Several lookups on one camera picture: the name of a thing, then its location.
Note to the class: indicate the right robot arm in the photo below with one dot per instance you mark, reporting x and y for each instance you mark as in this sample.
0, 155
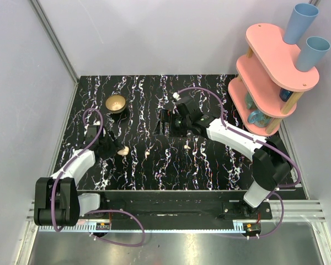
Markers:
268, 155

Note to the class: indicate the blue cup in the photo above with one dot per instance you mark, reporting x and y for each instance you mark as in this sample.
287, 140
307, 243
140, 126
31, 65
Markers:
300, 20
311, 54

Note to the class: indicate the blue cup rear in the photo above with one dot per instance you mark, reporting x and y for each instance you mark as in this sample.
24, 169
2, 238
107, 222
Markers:
300, 20

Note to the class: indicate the blue patterned mug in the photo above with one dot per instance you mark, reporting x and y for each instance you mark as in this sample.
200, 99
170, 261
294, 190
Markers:
259, 119

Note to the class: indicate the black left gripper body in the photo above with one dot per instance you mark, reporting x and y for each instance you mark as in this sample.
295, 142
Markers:
110, 144

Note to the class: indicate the blue cup front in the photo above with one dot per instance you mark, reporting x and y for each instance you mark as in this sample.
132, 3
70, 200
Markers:
311, 54

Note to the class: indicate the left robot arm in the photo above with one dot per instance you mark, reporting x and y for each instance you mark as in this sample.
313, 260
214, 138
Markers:
57, 202

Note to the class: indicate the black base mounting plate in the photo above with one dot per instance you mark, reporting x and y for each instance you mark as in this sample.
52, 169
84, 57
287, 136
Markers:
170, 211

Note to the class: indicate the dark blue object on shelf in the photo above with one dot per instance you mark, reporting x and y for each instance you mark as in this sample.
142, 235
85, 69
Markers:
285, 94

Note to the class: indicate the aluminium frame rail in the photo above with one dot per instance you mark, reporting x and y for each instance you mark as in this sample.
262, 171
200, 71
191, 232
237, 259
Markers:
48, 28

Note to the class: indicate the cream earbud charging case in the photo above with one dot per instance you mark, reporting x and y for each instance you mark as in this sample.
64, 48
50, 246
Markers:
124, 151

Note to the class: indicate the pink three-tier shelf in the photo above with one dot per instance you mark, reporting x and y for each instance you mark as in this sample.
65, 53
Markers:
267, 67

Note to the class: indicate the gold patterned ceramic bowl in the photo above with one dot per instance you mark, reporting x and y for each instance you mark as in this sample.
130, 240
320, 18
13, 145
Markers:
116, 104

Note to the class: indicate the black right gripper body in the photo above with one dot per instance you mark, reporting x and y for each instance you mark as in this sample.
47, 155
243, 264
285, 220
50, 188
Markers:
178, 125

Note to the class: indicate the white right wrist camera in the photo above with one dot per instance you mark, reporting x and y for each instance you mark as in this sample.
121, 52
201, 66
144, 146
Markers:
176, 96

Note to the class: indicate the green ceramic mug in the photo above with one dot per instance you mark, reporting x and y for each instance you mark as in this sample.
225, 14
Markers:
249, 102

